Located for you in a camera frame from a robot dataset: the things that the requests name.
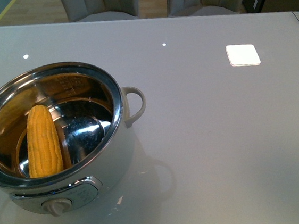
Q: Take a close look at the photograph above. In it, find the yellow corn cob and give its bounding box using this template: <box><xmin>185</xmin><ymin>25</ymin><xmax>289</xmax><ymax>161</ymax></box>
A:
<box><xmin>27</xmin><ymin>105</ymin><xmax>64</xmax><ymax>178</ymax></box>

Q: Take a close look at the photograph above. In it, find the white electric cooking pot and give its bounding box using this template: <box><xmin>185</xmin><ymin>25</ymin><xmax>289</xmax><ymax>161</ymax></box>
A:
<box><xmin>0</xmin><ymin>62</ymin><xmax>146</xmax><ymax>216</ymax></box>

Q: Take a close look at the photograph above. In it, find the left beige upholstered chair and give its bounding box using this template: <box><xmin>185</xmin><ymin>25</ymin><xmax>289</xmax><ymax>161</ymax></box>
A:
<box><xmin>61</xmin><ymin>0</ymin><xmax>139</xmax><ymax>22</ymax></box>

